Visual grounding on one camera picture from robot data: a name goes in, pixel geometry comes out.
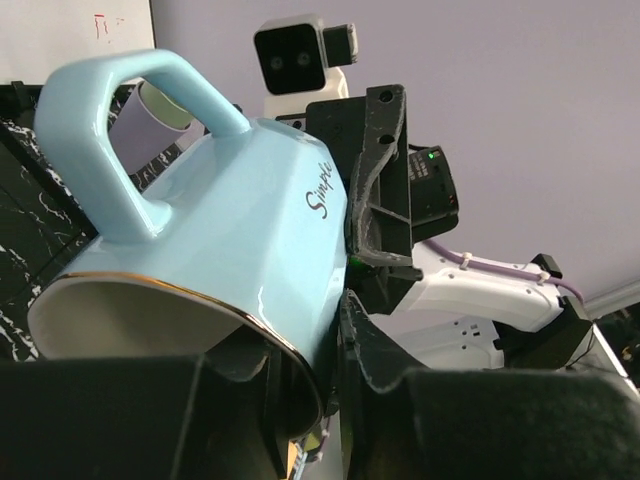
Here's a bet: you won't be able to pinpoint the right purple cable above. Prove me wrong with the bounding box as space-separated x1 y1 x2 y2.
424 238 586 301

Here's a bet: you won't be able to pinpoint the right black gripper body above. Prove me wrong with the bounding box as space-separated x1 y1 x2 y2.
278 97 459 314

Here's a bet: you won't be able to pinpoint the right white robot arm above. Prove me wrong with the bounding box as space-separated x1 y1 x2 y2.
265 85 591 370

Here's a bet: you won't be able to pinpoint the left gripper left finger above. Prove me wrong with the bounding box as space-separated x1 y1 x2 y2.
1 346 291 479

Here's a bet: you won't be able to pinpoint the white dry-erase board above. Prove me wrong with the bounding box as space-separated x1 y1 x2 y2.
1 0 155 85

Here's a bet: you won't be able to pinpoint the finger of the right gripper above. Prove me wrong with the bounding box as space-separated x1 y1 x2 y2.
347 84 413 268

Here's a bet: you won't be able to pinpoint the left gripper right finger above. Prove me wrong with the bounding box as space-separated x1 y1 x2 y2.
338 291 639 480

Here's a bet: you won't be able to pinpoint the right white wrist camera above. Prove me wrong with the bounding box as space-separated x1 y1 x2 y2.
253 13 359 119

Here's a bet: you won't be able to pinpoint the light blue faceted cup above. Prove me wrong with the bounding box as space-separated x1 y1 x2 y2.
28 49 347 437

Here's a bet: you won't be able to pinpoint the sage green plastic cup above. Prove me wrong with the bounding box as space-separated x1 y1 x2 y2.
139 81 194 131

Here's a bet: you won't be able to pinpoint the lavender plastic cup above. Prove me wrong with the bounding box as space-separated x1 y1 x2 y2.
109 81 190 175

